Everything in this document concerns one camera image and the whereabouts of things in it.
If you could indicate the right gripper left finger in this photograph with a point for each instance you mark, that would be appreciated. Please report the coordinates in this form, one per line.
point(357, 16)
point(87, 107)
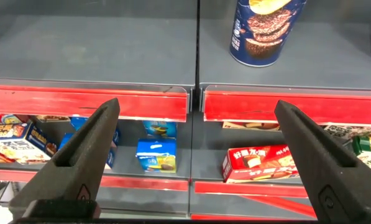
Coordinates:
point(79, 161)

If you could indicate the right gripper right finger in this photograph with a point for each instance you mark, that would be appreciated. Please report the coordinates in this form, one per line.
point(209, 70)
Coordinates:
point(334, 168)

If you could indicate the grey shop shelf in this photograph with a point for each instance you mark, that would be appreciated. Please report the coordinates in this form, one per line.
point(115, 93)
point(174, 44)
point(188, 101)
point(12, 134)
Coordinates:
point(110, 49)

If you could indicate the green snack box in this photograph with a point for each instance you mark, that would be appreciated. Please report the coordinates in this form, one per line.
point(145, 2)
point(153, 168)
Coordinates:
point(370, 144)

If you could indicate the beige snack box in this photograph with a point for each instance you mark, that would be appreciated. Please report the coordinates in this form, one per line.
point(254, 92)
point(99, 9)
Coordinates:
point(250, 125)
point(52, 118)

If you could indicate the blue and white snack box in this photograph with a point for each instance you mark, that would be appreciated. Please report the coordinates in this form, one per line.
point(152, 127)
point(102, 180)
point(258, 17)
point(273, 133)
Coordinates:
point(20, 143)

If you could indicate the red snack box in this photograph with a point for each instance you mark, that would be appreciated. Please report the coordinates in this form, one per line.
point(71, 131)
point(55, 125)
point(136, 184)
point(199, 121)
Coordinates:
point(259, 163)

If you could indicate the red snack pack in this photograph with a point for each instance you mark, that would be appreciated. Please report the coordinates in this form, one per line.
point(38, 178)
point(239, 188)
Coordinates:
point(0, 119)

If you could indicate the blue cookie canister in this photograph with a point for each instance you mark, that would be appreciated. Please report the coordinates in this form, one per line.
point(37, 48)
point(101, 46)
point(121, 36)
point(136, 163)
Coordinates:
point(263, 31)

